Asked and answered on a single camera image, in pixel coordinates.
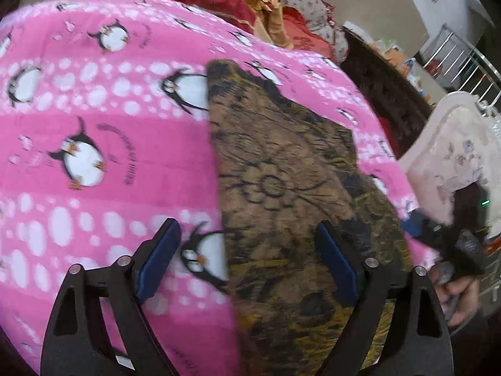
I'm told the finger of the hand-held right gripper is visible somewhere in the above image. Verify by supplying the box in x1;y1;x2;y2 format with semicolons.
400;209;428;240

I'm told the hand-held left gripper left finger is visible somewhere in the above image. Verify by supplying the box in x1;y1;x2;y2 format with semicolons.
41;218;183;376

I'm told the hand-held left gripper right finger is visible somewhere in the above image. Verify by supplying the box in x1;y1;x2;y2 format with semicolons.
315;221;455;376

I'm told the brown floral print garment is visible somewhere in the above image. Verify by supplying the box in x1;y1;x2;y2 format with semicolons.
205;60;413;376

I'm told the person's right hand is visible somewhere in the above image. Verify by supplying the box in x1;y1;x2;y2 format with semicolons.
431;262;487;328

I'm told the white chair with floral cushion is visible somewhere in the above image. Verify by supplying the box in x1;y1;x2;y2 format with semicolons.
397;91;501;222

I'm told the dark wooden headboard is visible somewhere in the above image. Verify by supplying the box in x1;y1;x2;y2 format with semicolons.
340;27;436;159

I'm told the pink penguin print blanket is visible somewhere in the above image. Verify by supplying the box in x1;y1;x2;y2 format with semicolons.
0;0;441;376

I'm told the bedside clutter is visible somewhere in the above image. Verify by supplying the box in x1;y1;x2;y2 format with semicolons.
371;37;428;95

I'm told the metal railing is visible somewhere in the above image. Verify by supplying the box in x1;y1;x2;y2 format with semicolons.
417;23;501;116

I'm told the grey floral pillow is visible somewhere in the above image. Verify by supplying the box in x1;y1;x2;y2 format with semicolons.
254;0;349;63

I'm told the red and gold floral quilt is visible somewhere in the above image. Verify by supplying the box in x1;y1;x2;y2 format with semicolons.
90;0;333;53

